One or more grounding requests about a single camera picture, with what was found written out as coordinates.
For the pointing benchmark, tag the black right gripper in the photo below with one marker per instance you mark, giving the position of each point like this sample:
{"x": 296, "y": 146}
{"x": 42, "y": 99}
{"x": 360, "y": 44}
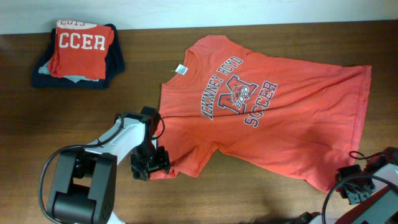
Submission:
{"x": 353, "y": 199}

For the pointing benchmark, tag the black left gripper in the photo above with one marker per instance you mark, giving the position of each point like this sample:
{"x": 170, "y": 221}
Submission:
{"x": 162, "y": 161}

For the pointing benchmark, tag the red McKinney Boyd t-shirt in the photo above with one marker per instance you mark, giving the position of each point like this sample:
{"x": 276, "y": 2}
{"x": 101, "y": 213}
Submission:
{"x": 296, "y": 118}

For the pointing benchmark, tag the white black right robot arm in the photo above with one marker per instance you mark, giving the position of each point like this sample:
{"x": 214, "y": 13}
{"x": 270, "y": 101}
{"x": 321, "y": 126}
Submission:
{"x": 380, "y": 207}

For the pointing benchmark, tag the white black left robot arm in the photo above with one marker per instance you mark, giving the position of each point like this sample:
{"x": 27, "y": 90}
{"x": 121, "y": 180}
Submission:
{"x": 84, "y": 185}

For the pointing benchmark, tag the folded navy blue shirt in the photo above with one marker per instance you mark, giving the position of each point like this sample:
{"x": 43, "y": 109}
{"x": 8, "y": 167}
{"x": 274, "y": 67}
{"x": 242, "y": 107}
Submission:
{"x": 114, "y": 66}

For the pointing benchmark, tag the folded red soccer shirt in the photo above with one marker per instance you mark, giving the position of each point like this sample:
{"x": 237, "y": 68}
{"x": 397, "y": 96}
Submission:
{"x": 80, "y": 50}

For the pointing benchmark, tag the folded light blue shirt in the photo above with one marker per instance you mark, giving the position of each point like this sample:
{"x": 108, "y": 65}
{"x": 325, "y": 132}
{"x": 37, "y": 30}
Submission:
{"x": 74, "y": 78}

